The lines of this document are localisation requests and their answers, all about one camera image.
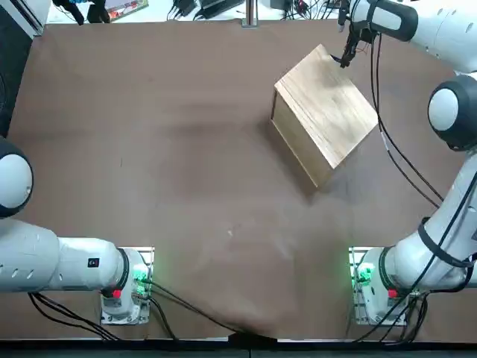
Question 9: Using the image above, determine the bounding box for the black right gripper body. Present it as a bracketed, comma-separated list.
[345, 19, 375, 48]

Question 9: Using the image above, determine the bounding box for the colourful printed card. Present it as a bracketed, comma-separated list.
[105, 0, 151, 20]

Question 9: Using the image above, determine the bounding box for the wooden drawer box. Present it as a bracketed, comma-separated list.
[271, 43, 380, 189]

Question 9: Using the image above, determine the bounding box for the black power adapter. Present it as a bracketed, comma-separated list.
[166, 0, 199, 19]

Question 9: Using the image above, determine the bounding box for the grey power adapter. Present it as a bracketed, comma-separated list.
[198, 0, 244, 11]

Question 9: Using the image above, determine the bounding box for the white frame rail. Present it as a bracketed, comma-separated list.
[20, 0, 46, 37]

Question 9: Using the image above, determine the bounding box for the black arm cable white tag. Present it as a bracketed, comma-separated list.
[368, 31, 446, 209]

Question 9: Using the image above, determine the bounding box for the metal camera post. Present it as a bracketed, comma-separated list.
[241, 0, 261, 30]

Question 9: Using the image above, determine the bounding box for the black base cable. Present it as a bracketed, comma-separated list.
[28, 292, 122, 342]
[344, 289, 429, 344]
[147, 279, 279, 342]

